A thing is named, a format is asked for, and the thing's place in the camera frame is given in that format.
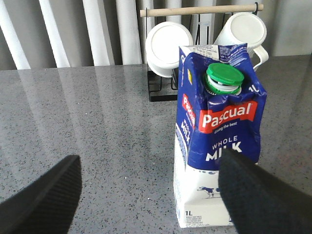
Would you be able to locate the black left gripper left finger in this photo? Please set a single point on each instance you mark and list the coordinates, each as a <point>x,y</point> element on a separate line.
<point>46,206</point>

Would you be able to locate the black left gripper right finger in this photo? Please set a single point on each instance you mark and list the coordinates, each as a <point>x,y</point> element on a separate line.
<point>260,203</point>

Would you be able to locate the blue white milk carton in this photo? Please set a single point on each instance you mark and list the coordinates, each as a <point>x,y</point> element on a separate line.
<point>220,103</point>

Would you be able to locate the grey pleated curtain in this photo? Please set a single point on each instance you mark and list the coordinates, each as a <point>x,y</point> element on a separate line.
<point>74,33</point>

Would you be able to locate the white ribbed mug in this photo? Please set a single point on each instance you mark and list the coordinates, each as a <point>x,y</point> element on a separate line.
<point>245,28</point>

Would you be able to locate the white smooth mug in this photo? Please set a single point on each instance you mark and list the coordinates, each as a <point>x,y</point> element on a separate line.
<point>162,47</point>

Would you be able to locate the black wire mug rack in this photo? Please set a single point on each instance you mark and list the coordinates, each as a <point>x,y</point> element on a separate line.
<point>164,89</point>

